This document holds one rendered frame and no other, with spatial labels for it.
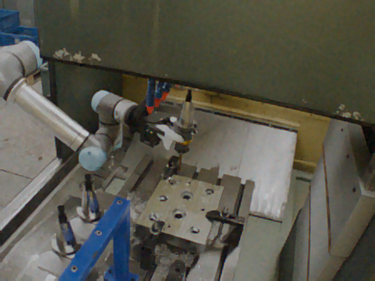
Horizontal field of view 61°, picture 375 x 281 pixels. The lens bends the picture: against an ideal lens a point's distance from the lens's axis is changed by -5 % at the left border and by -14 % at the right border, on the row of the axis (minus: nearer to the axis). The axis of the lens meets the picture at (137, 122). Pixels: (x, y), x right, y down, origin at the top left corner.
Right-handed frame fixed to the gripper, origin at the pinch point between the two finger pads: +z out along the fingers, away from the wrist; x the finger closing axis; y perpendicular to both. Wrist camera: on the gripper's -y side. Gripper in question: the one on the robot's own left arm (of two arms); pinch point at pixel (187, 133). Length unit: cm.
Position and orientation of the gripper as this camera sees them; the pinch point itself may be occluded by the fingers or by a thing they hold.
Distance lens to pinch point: 95.6
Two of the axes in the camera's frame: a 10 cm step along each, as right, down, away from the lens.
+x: -6.6, 3.5, -6.6
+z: 7.5, 3.4, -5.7
